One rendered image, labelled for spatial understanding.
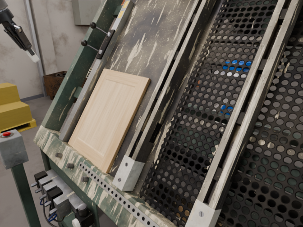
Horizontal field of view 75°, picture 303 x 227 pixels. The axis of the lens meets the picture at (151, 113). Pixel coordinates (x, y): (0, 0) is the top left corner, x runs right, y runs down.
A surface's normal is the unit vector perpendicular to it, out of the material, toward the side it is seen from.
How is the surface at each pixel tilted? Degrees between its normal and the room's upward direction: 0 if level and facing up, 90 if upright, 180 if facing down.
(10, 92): 90
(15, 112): 90
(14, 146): 90
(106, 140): 54
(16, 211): 0
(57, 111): 90
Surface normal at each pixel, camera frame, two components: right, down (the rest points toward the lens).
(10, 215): 0.01, -0.92
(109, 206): -0.55, -0.32
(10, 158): 0.73, 0.27
